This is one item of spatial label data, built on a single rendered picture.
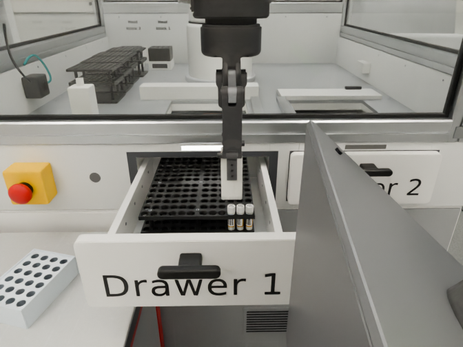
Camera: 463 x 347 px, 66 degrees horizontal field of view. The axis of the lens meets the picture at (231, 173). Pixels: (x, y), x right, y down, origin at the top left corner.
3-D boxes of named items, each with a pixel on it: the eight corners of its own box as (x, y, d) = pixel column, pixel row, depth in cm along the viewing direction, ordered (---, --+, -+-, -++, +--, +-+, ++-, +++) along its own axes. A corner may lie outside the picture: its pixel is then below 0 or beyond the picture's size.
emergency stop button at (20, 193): (31, 206, 65) (25, 186, 64) (9, 206, 65) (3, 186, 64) (38, 197, 68) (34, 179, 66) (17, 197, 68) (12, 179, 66)
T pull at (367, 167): (392, 177, 66) (393, 170, 66) (352, 177, 66) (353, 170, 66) (384, 169, 70) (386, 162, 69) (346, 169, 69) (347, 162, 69)
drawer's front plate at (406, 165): (429, 203, 73) (444, 153, 68) (287, 204, 73) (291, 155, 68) (425, 199, 75) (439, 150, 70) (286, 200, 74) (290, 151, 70)
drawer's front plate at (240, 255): (300, 304, 49) (307, 239, 44) (87, 308, 49) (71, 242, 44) (297, 295, 51) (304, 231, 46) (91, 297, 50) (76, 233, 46)
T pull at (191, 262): (220, 279, 42) (220, 270, 42) (157, 280, 42) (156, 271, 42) (220, 259, 46) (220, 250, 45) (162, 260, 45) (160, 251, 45)
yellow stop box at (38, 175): (47, 206, 68) (38, 173, 65) (9, 207, 68) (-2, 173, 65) (58, 193, 73) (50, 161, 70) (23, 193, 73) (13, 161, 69)
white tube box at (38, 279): (27, 329, 53) (21, 310, 51) (-19, 318, 54) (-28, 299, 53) (79, 272, 63) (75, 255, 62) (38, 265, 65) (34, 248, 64)
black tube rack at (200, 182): (253, 249, 57) (255, 215, 54) (142, 250, 57) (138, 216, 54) (246, 184, 77) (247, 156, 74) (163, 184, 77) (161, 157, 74)
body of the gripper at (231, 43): (202, 20, 47) (204, 91, 51) (197, 23, 40) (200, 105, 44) (258, 20, 48) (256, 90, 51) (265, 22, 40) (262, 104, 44)
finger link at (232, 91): (240, 57, 45) (242, 56, 40) (240, 99, 46) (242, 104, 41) (221, 57, 45) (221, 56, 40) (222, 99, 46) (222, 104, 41)
